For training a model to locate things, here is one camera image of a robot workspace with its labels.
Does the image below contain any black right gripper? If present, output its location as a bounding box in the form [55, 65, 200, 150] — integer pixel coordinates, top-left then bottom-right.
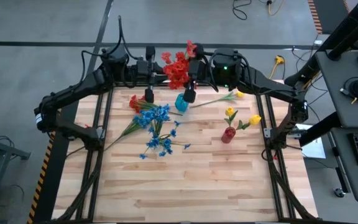
[183, 43, 214, 104]

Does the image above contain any yellow artificial tulip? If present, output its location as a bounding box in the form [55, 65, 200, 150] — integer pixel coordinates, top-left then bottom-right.
[224, 106, 239, 128]
[236, 114, 262, 131]
[190, 90, 246, 109]

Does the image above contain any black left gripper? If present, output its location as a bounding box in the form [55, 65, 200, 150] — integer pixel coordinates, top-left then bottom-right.
[129, 45, 169, 104]

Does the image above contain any yellow black hazard tape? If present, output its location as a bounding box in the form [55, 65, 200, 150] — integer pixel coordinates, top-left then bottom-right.
[26, 130, 65, 224]

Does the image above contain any black tower fan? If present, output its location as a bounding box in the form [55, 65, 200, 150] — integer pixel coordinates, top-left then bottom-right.
[283, 0, 358, 97]

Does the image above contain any grey desk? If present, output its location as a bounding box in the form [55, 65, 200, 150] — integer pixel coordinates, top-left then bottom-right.
[314, 49, 358, 129]
[330, 126, 358, 203]

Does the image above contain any black floor cable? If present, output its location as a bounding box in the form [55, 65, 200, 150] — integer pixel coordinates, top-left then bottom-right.
[231, 0, 253, 21]

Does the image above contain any black side panel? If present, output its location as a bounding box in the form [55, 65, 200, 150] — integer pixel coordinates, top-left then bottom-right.
[32, 96, 80, 224]

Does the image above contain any black table frame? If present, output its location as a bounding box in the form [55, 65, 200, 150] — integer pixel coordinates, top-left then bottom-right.
[51, 74, 318, 224]

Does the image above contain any black support beam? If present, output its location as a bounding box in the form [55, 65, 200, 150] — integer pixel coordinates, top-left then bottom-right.
[298, 111, 343, 147]

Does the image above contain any red ribbed glass vase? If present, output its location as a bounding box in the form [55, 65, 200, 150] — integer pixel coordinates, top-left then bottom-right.
[221, 126, 237, 144]

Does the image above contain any yellow power cable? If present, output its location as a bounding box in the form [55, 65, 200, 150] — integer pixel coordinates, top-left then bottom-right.
[268, 55, 285, 81]
[265, 0, 287, 16]

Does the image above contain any red artificial flower bunch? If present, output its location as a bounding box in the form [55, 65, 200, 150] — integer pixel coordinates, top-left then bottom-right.
[128, 94, 183, 117]
[161, 39, 198, 91]

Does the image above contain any teal glass vase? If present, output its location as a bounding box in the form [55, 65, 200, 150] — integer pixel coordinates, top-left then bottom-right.
[175, 93, 190, 113]

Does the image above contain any orange striped strip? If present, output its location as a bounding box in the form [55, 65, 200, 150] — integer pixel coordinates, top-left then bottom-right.
[308, 0, 323, 35]

